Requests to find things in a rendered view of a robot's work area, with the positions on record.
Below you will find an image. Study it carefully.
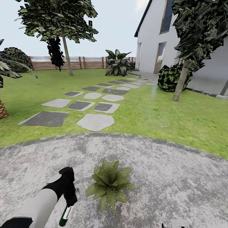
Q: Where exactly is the insectifuge atomizer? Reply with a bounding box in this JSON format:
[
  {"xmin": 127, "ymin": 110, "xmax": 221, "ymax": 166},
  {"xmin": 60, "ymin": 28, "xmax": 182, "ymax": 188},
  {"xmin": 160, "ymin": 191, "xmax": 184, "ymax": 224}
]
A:
[{"xmin": 59, "ymin": 205, "xmax": 73, "ymax": 227}]

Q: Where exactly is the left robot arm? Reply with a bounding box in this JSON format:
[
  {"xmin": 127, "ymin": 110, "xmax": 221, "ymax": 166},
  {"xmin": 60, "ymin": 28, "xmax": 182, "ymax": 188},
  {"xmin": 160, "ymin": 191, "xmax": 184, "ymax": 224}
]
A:
[{"xmin": 0, "ymin": 167, "xmax": 86, "ymax": 228}]

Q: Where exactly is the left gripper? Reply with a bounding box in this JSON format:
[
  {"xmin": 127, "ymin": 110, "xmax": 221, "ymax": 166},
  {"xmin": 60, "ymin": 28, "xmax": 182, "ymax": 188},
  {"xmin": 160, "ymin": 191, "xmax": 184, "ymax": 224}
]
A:
[{"xmin": 63, "ymin": 186, "xmax": 78, "ymax": 207}]

